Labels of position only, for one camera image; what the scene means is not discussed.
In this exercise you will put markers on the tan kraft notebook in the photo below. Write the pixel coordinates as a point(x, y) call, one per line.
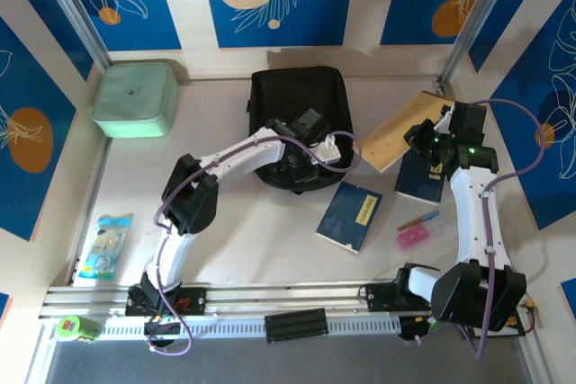
point(396, 132)

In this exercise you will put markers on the black fabric backpack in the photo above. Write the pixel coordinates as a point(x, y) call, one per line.
point(292, 87)

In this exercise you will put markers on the blue book with yellow label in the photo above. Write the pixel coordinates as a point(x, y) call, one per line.
point(346, 222)
point(416, 181)

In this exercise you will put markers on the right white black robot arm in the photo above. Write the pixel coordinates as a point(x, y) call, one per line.
point(472, 213)

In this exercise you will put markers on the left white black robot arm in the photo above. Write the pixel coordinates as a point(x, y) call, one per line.
point(243, 154)

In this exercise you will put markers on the wooden pencil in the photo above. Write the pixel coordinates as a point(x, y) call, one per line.
point(411, 223)

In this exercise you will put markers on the pink plastic stationery case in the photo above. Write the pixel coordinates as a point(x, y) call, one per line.
point(411, 238)

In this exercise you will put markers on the mint green zip case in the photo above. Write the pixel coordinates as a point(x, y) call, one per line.
point(132, 96)

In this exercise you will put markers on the black ribbed block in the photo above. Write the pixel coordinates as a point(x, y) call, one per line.
point(294, 324)

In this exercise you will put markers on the grey metal sheet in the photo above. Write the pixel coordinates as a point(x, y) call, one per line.
point(315, 366)

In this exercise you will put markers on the black power distribution board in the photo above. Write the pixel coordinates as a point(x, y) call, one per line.
point(513, 327)

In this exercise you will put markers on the light blue printed packet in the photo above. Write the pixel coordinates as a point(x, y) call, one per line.
point(105, 244)

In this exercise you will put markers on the green cylinder with label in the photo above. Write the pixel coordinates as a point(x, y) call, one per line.
point(83, 329)

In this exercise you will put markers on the aluminium side rail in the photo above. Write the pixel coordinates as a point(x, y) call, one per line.
point(441, 85)

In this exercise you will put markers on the aluminium corner post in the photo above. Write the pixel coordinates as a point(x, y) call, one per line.
point(481, 11)
point(72, 11)

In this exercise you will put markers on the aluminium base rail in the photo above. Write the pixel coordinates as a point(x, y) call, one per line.
point(279, 296)

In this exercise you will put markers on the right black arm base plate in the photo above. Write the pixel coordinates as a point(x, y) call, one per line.
point(378, 298)

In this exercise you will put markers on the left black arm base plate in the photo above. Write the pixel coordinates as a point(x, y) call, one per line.
point(193, 300)

